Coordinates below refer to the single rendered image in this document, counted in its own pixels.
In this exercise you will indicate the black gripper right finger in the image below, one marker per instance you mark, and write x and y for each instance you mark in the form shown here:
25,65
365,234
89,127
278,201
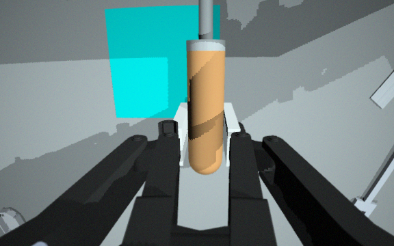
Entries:
318,212

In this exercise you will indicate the teal square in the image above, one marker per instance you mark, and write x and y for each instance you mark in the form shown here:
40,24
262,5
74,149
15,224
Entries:
148,58

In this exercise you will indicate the steel hook with wooden handle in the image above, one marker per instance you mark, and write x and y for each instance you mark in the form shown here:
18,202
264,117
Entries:
205,94

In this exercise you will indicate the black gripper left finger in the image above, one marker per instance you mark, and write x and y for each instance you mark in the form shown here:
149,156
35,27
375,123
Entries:
85,213

